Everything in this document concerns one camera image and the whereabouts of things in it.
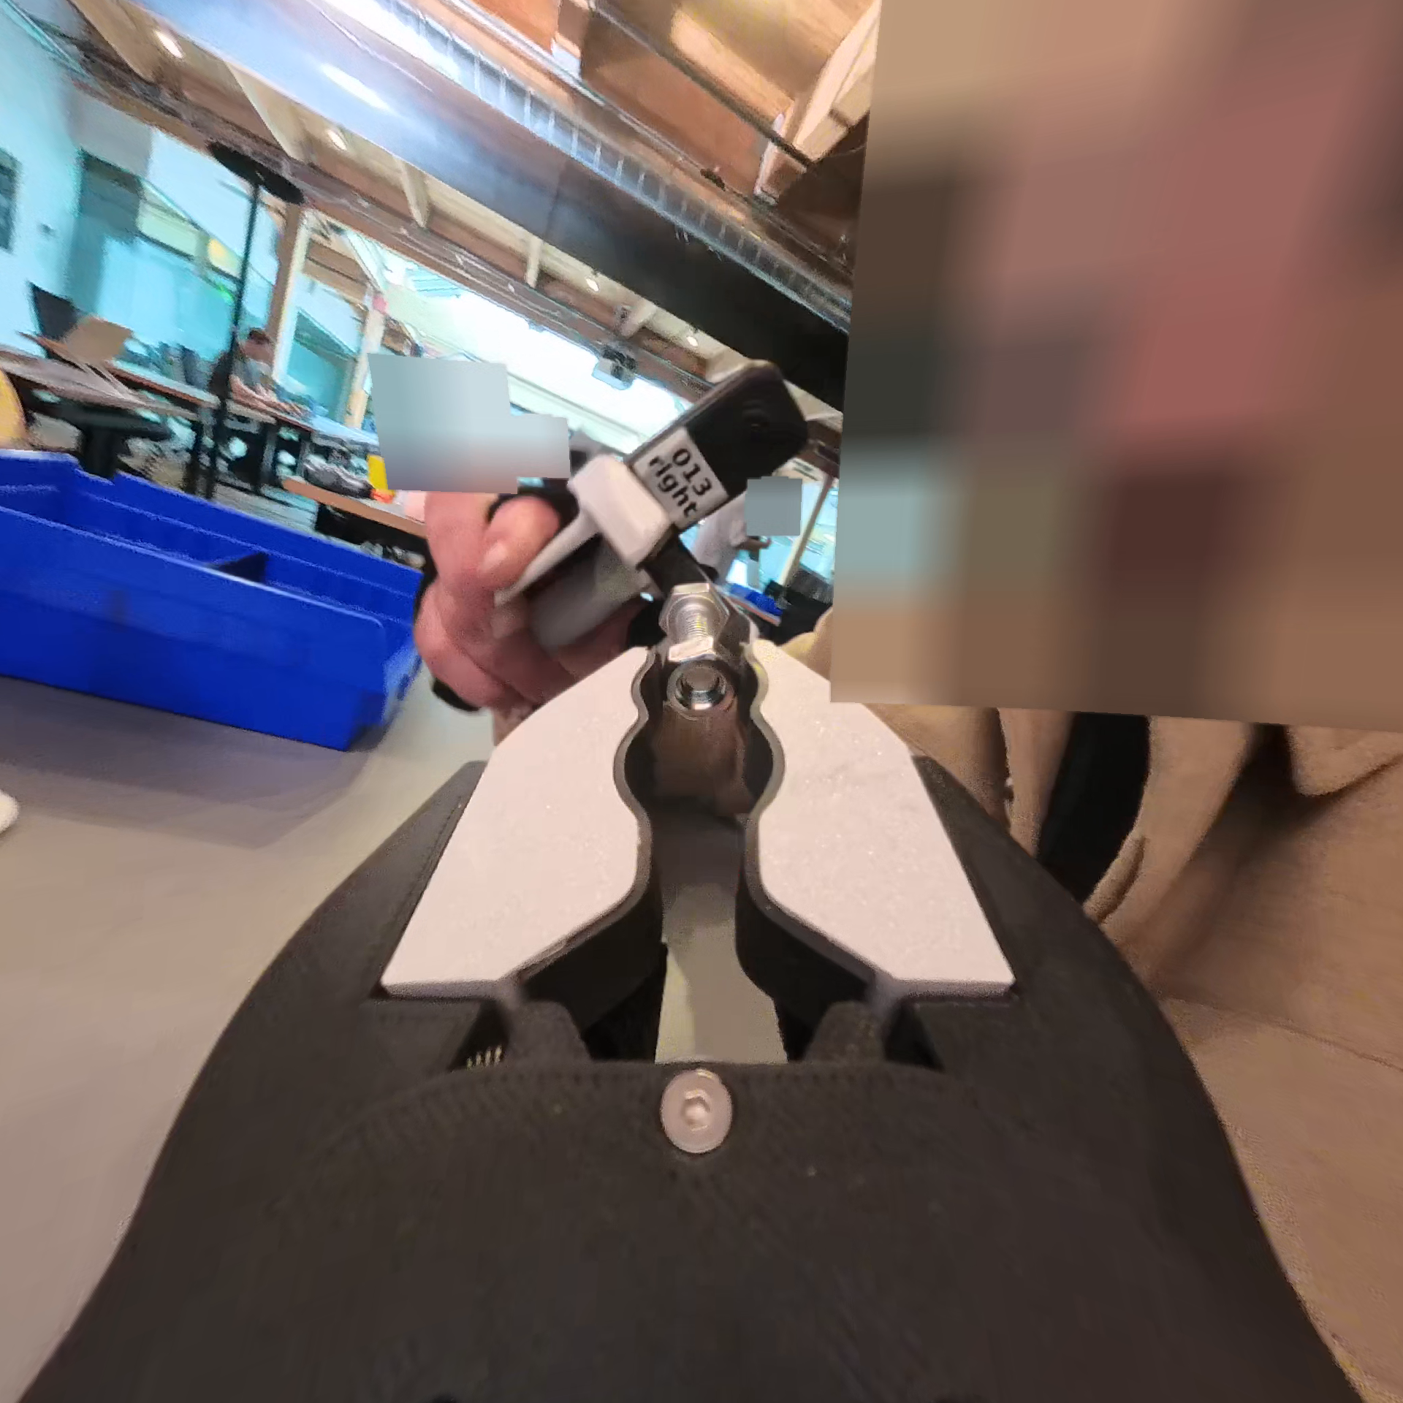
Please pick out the black floor pole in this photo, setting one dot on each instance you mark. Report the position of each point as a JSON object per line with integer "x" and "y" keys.
{"x": 248, "y": 274}

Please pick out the grey desk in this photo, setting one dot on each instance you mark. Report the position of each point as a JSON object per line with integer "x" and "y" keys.
{"x": 165, "y": 877}

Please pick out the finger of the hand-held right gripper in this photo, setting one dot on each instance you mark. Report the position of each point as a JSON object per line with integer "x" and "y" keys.
{"x": 626, "y": 509}

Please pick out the wood top office desk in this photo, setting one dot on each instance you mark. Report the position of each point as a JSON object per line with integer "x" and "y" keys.
{"x": 352, "y": 504}
{"x": 110, "y": 378}

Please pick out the person's right hand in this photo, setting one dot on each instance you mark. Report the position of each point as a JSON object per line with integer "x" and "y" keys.
{"x": 460, "y": 635}

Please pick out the ceiling projector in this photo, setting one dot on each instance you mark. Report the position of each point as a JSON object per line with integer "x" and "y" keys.
{"x": 614, "y": 364}

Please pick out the person's black garment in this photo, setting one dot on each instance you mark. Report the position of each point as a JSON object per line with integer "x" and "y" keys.
{"x": 1097, "y": 800}

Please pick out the black bin divider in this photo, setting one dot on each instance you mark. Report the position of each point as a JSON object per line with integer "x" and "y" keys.
{"x": 237, "y": 565}

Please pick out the person's right forearm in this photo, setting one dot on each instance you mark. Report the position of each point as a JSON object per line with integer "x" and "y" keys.
{"x": 511, "y": 725}

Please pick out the steel hex bolt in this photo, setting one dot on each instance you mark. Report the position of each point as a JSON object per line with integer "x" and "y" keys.
{"x": 691, "y": 635}

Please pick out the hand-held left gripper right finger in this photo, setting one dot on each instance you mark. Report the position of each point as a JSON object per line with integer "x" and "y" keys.
{"x": 866, "y": 855}

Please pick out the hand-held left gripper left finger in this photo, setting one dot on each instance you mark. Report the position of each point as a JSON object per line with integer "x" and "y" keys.
{"x": 527, "y": 855}

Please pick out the person's tan coat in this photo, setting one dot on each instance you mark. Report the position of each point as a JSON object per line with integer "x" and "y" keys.
{"x": 1260, "y": 932}

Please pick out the blue plastic bin with divider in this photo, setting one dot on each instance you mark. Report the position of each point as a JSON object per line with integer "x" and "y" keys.
{"x": 165, "y": 658}

